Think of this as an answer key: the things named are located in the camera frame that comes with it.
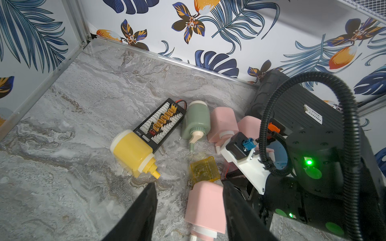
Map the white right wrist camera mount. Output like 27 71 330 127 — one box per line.
220 132 270 195

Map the black yellow small box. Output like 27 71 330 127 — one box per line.
133 98 186 153

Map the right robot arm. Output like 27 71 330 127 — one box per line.
258 72 386 241

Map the blue pencil sharpener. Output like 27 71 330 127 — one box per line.
267 141 287 169

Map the white wire mesh basket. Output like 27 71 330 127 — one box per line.
339 0 386 24

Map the yellow transparent tray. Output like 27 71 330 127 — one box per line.
190 156 221 184

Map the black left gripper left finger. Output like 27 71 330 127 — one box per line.
103 183 158 241

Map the green pencil sharpener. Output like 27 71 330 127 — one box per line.
181 100 211 153

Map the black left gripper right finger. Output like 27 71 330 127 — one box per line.
222 181 277 241

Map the black plastic tool case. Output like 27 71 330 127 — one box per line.
245 69 358 142

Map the pink pencil sharpener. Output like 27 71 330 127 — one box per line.
185 181 227 241
207 107 239 155
237 115 261 140

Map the yellow pencil sharpener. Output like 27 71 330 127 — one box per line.
110 130 160 179

